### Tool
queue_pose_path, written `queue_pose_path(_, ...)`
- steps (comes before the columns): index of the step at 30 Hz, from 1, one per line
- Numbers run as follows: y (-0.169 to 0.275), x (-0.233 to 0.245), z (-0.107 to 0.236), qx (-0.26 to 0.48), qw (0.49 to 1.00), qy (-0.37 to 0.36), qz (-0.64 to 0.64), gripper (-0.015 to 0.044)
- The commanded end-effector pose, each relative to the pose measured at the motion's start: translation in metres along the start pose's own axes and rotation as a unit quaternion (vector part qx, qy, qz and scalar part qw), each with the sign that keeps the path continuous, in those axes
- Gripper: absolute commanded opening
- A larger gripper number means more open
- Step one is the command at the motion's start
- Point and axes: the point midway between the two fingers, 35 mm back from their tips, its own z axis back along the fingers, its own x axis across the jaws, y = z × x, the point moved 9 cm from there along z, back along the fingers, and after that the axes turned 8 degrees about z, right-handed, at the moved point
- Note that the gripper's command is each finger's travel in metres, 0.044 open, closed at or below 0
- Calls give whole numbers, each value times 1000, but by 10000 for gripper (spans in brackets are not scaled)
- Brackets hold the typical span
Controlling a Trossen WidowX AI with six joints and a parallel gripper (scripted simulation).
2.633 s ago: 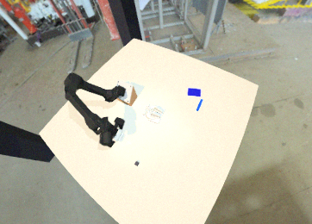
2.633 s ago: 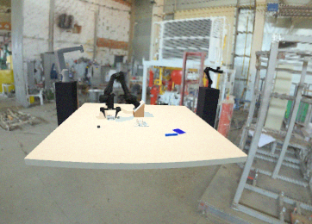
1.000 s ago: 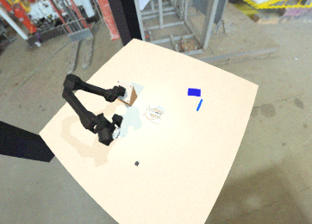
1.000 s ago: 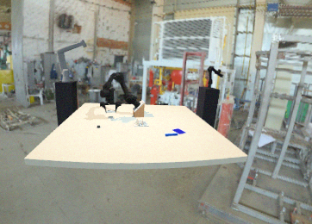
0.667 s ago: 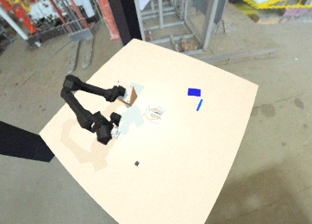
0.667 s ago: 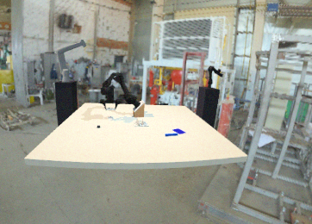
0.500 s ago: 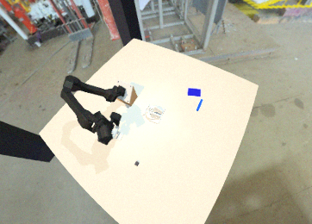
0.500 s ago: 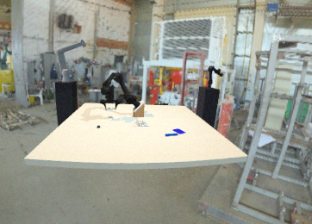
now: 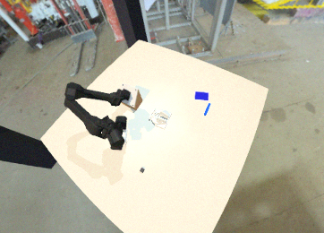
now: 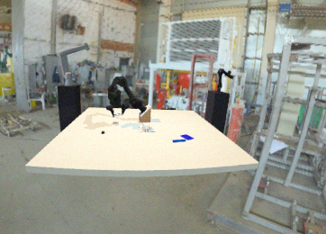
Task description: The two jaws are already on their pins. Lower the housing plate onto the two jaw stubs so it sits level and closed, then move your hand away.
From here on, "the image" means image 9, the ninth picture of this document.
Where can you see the blue rectangular block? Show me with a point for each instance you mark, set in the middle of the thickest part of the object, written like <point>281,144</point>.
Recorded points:
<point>201,95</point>

